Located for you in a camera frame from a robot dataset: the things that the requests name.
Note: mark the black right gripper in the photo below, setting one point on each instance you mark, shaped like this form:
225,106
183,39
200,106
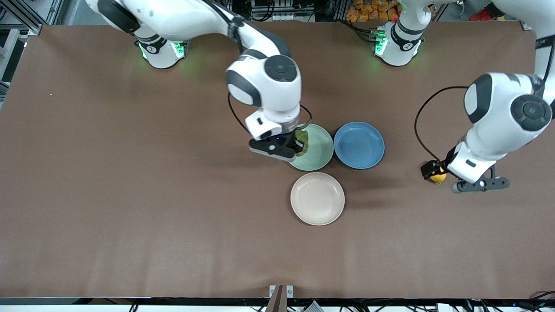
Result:
289,139

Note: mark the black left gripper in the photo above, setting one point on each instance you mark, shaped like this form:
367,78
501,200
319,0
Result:
445,163

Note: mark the green lettuce leaf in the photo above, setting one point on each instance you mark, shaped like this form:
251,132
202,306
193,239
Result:
305,143

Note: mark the yellow lemon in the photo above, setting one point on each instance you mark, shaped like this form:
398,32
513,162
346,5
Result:
438,177

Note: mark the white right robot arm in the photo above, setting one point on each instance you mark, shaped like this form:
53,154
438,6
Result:
269,86

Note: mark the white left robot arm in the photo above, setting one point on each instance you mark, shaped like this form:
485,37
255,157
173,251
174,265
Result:
503,112

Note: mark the light green plate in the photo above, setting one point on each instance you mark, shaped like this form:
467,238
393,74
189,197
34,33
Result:
320,151

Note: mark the beige plate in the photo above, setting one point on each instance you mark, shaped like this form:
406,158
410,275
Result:
317,199

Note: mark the blue plate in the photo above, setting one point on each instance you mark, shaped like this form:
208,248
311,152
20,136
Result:
359,145

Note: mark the black electronics unit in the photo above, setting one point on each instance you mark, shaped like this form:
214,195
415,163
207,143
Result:
282,16

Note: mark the bag of orange items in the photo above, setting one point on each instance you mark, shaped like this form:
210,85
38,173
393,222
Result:
368,11

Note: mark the brown slanted bar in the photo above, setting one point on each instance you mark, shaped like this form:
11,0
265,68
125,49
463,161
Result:
276,301

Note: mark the grey ribbed adapter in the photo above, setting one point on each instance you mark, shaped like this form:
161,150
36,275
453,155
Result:
312,307

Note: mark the red object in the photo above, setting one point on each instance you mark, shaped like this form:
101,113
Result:
481,15

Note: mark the silver metal bracket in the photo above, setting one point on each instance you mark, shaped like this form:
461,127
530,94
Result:
289,291

